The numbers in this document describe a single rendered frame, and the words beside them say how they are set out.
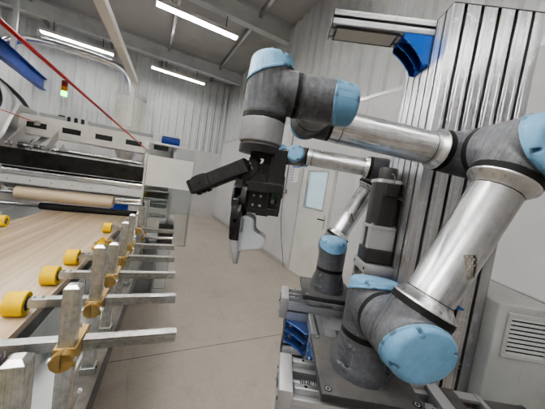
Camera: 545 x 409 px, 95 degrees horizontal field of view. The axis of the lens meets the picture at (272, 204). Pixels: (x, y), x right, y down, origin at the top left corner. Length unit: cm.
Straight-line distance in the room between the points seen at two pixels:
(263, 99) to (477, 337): 90
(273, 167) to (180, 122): 932
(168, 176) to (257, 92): 263
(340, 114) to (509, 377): 88
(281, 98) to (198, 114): 945
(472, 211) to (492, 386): 61
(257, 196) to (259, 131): 11
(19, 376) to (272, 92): 61
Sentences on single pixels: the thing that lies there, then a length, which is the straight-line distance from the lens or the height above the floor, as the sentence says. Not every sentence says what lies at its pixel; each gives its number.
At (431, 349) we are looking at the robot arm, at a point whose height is 122.
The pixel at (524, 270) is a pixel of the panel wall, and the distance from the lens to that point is 266.
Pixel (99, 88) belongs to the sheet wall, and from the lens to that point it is 985.
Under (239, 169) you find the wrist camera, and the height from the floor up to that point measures 147.
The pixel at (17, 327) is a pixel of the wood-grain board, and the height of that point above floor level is 90.
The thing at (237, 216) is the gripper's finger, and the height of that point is 140.
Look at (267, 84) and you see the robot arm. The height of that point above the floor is 161.
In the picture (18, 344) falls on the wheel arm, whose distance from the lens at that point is 97.
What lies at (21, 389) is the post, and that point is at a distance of 65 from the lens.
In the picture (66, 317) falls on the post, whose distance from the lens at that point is 86.
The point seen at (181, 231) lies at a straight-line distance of 310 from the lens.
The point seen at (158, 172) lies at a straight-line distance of 302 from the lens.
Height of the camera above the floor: 145
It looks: 4 degrees down
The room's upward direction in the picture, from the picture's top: 9 degrees clockwise
